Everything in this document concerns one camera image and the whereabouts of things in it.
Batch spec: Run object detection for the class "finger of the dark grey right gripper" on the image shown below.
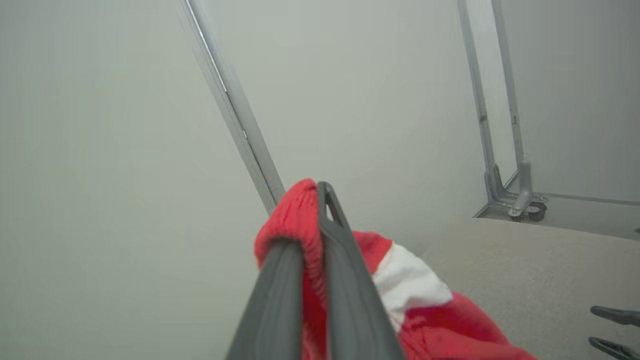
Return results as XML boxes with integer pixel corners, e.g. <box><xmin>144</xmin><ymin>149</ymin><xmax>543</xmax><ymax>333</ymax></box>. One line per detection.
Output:
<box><xmin>588</xmin><ymin>336</ymin><xmax>640</xmax><ymax>360</ymax></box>
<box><xmin>590</xmin><ymin>305</ymin><xmax>640</xmax><ymax>327</ymax></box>

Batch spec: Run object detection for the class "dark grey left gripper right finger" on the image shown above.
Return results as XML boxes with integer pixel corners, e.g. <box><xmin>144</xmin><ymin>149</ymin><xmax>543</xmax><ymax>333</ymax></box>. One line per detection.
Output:
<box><xmin>317</xmin><ymin>181</ymin><xmax>407</xmax><ymax>360</ymax></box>

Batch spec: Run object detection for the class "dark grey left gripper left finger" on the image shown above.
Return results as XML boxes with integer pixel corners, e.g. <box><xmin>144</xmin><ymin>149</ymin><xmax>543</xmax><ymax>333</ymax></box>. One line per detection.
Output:
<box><xmin>225</xmin><ymin>239</ymin><xmax>305</xmax><ymax>360</ymax></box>

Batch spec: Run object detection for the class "red garment with white band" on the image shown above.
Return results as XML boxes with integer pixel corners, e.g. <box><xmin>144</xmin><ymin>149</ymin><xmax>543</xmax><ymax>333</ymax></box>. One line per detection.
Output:
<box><xmin>254</xmin><ymin>178</ymin><xmax>538</xmax><ymax>360</ymax></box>

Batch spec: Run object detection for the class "black rack caster wheel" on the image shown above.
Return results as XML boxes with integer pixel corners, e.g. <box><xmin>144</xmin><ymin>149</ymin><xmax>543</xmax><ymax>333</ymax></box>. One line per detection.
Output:
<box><xmin>525</xmin><ymin>201</ymin><xmax>547</xmax><ymax>222</ymax></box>

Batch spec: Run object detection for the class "grey wall base rail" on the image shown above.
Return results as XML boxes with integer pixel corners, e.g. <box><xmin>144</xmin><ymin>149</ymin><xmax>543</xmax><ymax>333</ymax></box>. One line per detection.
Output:
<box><xmin>545</xmin><ymin>192</ymin><xmax>640</xmax><ymax>207</ymax></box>

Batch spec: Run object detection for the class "plain grey wall post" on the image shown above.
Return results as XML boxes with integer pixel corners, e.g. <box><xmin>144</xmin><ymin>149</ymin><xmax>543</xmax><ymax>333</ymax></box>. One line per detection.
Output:
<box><xmin>177</xmin><ymin>0</ymin><xmax>287</xmax><ymax>216</ymax></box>

